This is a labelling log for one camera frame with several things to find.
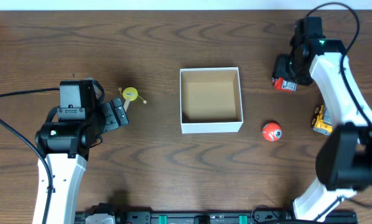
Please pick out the yellow wooden rattle drum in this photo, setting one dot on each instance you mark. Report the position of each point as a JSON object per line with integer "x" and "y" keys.
{"x": 130, "y": 94}

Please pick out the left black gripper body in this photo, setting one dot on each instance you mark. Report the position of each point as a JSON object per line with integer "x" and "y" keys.
{"x": 112, "y": 113}

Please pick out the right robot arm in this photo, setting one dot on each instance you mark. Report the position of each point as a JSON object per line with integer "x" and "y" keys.
{"x": 344, "y": 163}

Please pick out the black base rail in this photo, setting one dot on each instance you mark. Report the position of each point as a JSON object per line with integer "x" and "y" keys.
{"x": 105, "y": 213}

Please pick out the red toy fire truck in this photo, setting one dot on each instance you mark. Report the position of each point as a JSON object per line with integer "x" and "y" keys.
{"x": 283, "y": 85}

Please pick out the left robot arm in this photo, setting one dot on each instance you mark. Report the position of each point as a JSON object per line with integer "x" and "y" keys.
{"x": 64, "y": 142}

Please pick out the white cardboard box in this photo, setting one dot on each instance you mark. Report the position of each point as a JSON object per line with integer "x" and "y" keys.
{"x": 210, "y": 100}

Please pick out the orange toy ball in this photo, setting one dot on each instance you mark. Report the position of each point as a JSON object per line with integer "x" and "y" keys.
{"x": 272, "y": 132}

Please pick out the yellow grey toy dump truck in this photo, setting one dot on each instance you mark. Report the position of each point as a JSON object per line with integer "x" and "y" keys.
{"x": 321, "y": 121}

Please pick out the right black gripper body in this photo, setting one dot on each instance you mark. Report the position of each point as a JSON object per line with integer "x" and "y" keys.
{"x": 286, "y": 66}

